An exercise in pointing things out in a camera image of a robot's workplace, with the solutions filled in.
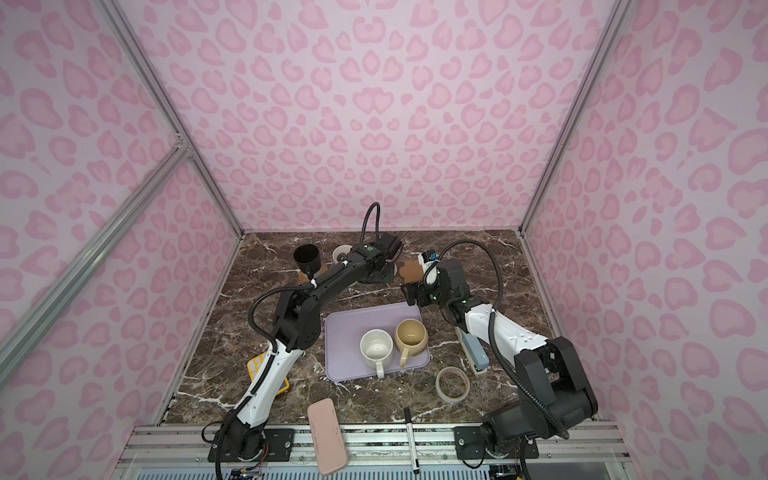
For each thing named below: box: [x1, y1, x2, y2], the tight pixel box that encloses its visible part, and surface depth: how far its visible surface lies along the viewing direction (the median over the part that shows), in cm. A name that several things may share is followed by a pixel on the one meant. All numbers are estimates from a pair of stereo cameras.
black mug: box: [294, 244, 321, 274], surface depth 102 cm
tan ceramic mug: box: [394, 318, 429, 368], surface depth 84 cm
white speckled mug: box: [360, 328, 394, 379], surface depth 84 cm
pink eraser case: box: [307, 398, 347, 475], surface depth 75 cm
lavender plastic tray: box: [324, 301, 431, 382], surface depth 88 cm
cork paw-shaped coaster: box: [398, 259, 424, 283], surface depth 110 cm
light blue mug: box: [332, 244, 353, 263], surface depth 102 cm
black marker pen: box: [403, 407, 420, 474], surface depth 75 cm
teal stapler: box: [456, 326, 490, 375], surface depth 85 cm
